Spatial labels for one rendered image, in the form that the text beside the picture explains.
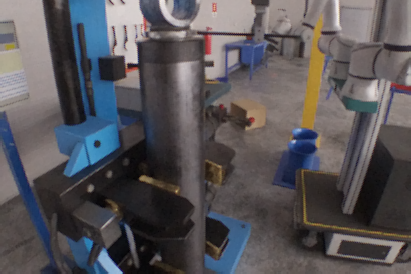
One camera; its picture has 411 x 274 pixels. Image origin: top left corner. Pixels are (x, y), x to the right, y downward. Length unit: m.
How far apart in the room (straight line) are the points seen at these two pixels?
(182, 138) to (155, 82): 0.19
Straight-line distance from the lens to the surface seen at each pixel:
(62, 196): 0.82
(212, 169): 1.00
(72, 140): 0.93
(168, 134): 0.79
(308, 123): 3.42
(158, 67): 0.73
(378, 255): 2.04
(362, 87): 1.40
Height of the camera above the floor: 1.53
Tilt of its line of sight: 23 degrees down
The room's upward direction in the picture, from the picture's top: straight up
